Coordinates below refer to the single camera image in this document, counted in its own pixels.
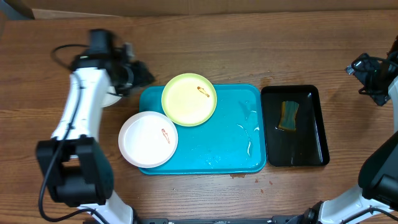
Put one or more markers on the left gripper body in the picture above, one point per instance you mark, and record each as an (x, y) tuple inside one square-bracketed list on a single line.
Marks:
[(130, 79)]

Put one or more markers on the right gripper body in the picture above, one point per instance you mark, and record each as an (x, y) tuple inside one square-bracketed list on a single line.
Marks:
[(368, 74)]

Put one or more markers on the mint rimmed white plate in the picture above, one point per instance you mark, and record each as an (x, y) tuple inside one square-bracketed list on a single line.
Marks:
[(110, 98)]

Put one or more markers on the green rimmed plate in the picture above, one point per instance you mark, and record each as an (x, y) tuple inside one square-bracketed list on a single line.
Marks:
[(189, 99)]

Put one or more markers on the green yellow sponge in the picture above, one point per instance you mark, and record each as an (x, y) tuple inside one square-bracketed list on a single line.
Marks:
[(288, 116)]

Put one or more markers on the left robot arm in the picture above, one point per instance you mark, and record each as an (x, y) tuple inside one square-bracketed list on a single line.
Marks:
[(78, 177)]

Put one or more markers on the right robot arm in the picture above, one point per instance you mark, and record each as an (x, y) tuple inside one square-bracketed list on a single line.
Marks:
[(376, 190)]

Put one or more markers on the black plastic tray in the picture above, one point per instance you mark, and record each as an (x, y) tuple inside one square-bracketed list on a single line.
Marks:
[(307, 145)]

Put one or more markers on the blue plastic tray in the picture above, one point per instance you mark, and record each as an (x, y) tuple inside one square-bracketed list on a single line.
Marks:
[(231, 141)]

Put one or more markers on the pink rimmed white plate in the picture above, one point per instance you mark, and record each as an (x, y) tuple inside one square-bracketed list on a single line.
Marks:
[(148, 139)]

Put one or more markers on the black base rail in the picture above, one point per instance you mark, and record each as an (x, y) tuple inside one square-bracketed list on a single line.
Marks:
[(278, 219)]

